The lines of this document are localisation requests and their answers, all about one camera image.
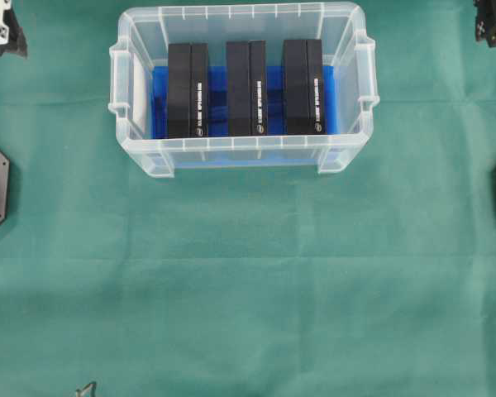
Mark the black realsense box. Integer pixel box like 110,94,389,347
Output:
167,43,209,139
226,41,269,136
283,39,327,135

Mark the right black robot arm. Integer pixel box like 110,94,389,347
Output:
473,0,496,48

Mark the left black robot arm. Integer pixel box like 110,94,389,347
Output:
0,0,27,58

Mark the clear plastic storage case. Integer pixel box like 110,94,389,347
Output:
108,2,379,178

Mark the blue foam insert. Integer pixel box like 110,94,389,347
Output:
150,65,338,139

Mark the small metal bracket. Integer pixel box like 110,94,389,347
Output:
74,381,97,397

